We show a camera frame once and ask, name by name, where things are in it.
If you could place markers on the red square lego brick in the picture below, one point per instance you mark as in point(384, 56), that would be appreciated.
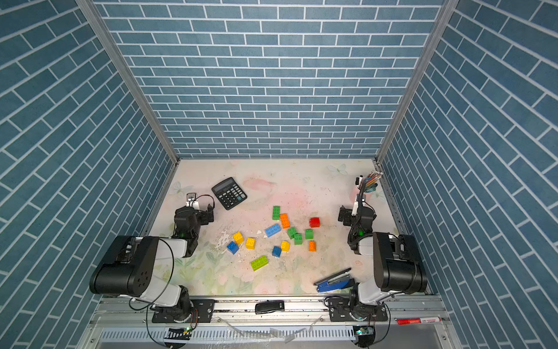
point(314, 222)

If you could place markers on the yellow lego brick middle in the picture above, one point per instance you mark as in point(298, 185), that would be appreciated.
point(250, 243)

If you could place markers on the lime long lego brick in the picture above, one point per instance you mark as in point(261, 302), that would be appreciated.
point(259, 263)

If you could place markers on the blue lego brick centre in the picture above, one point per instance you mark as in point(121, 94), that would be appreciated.
point(276, 251)

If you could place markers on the yellow lego brick right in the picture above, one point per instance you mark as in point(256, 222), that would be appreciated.
point(285, 246)

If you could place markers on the yellow lego brick left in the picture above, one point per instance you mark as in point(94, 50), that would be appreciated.
point(238, 238)

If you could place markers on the black desk calculator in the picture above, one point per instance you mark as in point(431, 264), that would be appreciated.
point(229, 193)

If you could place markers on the coloured pencils bundle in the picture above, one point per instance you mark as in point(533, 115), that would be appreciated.
point(369, 183)

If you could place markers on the red marker pen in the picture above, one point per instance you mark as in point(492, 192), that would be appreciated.
point(421, 320)

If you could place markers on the yellow lego brick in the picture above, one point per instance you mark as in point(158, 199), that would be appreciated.
point(238, 238)
point(250, 243)
point(285, 246)

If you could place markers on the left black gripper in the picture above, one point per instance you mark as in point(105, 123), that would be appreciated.
point(205, 216)

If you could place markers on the light blue long lego brick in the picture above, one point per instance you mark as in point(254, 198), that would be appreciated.
point(272, 230)

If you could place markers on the dark green long lego brick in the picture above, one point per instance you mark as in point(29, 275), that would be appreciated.
point(276, 213)

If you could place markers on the blue black stapler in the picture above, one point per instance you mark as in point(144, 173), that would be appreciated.
point(337, 281)

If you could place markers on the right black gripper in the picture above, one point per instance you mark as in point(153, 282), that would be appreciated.
point(345, 214)

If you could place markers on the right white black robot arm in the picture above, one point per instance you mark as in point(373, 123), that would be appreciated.
point(397, 270)

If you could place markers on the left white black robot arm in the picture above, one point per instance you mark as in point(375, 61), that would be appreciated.
point(126, 270)

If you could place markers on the green square lego brick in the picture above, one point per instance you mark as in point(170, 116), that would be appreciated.
point(291, 232)

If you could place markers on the orange long lego brick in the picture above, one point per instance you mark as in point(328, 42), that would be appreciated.
point(284, 221)

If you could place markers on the blue lego brick left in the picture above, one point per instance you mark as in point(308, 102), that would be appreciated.
point(233, 247)

